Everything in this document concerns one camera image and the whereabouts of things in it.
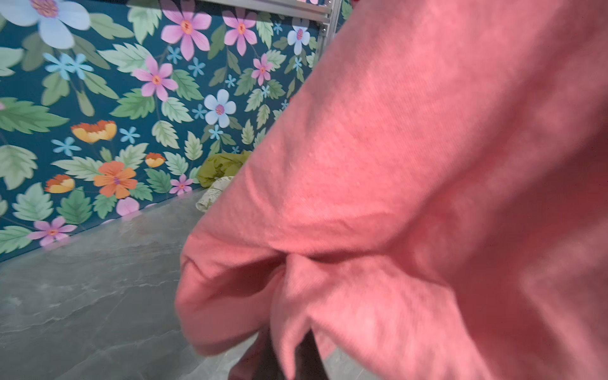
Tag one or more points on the pink cloth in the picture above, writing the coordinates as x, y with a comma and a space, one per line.
433, 201

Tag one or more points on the white patterned cloth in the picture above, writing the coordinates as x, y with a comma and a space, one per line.
212, 193

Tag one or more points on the olive green cloth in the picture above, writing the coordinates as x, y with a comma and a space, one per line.
220, 165

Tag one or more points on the aluminium back horizontal bar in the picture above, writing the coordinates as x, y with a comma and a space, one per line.
290, 8

